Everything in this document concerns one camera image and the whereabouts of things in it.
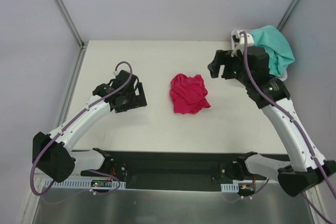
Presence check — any teal t shirt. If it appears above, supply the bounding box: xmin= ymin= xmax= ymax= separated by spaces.
xmin=249 ymin=25 xmax=295 ymax=77

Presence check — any magenta t shirt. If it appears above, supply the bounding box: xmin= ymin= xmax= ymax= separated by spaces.
xmin=169 ymin=73 xmax=211 ymax=114

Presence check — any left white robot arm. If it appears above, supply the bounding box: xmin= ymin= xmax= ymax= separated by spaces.
xmin=33 ymin=70 xmax=147 ymax=183

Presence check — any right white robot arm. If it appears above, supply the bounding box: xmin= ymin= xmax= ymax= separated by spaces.
xmin=207 ymin=46 xmax=335 ymax=197

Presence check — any white plastic laundry basket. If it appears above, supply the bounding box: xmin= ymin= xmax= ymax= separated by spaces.
xmin=230 ymin=29 xmax=288 ymax=81

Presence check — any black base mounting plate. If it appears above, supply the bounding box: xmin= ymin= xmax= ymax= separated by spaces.
xmin=80 ymin=151 xmax=267 ymax=190

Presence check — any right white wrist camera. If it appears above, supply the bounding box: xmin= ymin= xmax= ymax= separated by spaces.
xmin=231 ymin=29 xmax=255 ymax=57

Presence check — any aluminium frame rail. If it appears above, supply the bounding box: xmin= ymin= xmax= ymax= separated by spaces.
xmin=33 ymin=157 xmax=317 ymax=183

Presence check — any left white cable duct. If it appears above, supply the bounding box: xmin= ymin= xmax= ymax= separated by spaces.
xmin=52 ymin=179 xmax=126 ymax=190

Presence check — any white cable duct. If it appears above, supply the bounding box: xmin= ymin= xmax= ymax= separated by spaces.
xmin=52 ymin=179 xmax=126 ymax=190
xmin=220 ymin=183 xmax=239 ymax=193

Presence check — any right white cable duct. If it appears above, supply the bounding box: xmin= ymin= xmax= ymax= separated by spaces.
xmin=220 ymin=183 xmax=239 ymax=193

